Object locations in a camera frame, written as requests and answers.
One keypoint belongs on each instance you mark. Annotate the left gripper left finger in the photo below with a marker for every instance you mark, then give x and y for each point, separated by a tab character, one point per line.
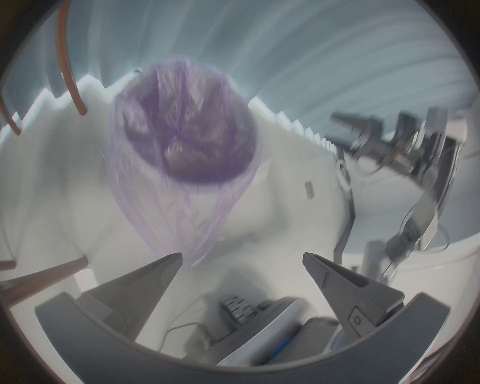
127	296

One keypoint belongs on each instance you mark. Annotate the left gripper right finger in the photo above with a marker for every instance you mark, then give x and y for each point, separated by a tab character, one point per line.
360	303

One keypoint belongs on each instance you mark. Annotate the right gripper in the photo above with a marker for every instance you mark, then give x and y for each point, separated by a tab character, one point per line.
371	144

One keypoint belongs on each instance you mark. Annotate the purple plastic bag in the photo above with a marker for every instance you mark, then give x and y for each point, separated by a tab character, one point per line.
195	131

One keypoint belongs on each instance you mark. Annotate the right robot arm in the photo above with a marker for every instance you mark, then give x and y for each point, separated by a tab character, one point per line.
437	123

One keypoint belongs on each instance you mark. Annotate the white trash bin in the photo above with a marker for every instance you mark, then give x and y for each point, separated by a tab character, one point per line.
150	195

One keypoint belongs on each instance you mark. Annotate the pale blue curtain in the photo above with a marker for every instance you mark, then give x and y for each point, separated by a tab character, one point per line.
318	48

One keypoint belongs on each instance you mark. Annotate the wooden chair with white cushions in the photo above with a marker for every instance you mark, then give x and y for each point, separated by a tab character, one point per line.
67	75

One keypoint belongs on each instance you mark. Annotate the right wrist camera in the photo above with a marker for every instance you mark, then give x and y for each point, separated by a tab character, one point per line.
376	123

